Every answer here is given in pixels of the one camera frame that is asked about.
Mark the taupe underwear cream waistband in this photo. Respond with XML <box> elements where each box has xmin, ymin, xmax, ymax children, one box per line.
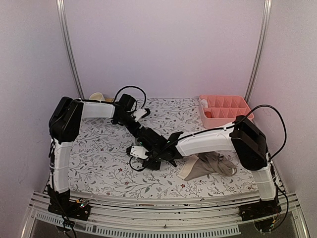
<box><xmin>177</xmin><ymin>152</ymin><xmax>237</xmax><ymax>181</ymax></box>

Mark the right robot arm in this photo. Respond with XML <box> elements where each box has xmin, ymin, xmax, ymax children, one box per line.
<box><xmin>130</xmin><ymin>116</ymin><xmax>281</xmax><ymax>221</ymax></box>

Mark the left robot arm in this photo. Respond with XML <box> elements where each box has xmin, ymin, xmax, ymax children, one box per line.
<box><xmin>48</xmin><ymin>94</ymin><xmax>150</xmax><ymax>217</ymax></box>

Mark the cream ceramic mug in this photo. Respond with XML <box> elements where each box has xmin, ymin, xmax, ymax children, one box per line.
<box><xmin>89</xmin><ymin>92</ymin><xmax>105</xmax><ymax>101</ymax></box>

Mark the floral tablecloth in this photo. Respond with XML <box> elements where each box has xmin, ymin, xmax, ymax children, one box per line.
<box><xmin>59</xmin><ymin>97</ymin><xmax>282</xmax><ymax>199</ymax></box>

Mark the red item in tray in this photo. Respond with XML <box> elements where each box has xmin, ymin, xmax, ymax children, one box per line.
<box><xmin>205</xmin><ymin>112</ymin><xmax>212</xmax><ymax>118</ymax></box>

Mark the white item in tray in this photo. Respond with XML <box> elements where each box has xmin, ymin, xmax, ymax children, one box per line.
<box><xmin>201</xmin><ymin>99</ymin><xmax>209</xmax><ymax>108</ymax></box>

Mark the pink divided organizer tray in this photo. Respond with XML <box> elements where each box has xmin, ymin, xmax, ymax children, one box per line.
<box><xmin>199</xmin><ymin>95</ymin><xmax>251</xmax><ymax>129</ymax></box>

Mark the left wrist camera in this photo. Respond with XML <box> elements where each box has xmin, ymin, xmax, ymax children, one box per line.
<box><xmin>133</xmin><ymin>108</ymin><xmax>151</xmax><ymax>122</ymax></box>

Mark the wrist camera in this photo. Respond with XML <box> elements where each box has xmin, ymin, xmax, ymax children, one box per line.
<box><xmin>133</xmin><ymin>108</ymin><xmax>151</xmax><ymax>122</ymax></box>
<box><xmin>126</xmin><ymin>145</ymin><xmax>149</xmax><ymax>160</ymax></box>

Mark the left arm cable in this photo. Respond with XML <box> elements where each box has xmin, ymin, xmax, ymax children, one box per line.
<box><xmin>114</xmin><ymin>85</ymin><xmax>147</xmax><ymax>110</ymax></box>

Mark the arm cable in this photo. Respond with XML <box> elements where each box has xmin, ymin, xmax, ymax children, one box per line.
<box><xmin>114</xmin><ymin>85</ymin><xmax>147</xmax><ymax>110</ymax></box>
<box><xmin>244</xmin><ymin>104</ymin><xmax>288</xmax><ymax>159</ymax></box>

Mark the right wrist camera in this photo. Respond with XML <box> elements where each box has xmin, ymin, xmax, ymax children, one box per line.
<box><xmin>126</xmin><ymin>145</ymin><xmax>149</xmax><ymax>160</ymax></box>

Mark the left aluminium frame post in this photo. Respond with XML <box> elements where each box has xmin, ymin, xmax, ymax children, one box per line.
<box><xmin>56</xmin><ymin>0</ymin><xmax>85</xmax><ymax>99</ymax></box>

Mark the aluminium frame post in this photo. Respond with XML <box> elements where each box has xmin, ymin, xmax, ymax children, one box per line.
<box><xmin>244</xmin><ymin>0</ymin><xmax>272</xmax><ymax>103</ymax></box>
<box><xmin>56</xmin><ymin>0</ymin><xmax>85</xmax><ymax>99</ymax></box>

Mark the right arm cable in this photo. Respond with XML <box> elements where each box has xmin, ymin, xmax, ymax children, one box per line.
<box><xmin>244</xmin><ymin>104</ymin><xmax>288</xmax><ymax>159</ymax></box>

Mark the front aluminium rail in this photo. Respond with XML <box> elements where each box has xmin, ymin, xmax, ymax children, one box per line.
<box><xmin>21</xmin><ymin>190</ymin><xmax>310</xmax><ymax>238</ymax></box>

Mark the right aluminium frame post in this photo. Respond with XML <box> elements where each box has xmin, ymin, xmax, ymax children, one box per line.
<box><xmin>244</xmin><ymin>0</ymin><xmax>272</xmax><ymax>103</ymax></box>

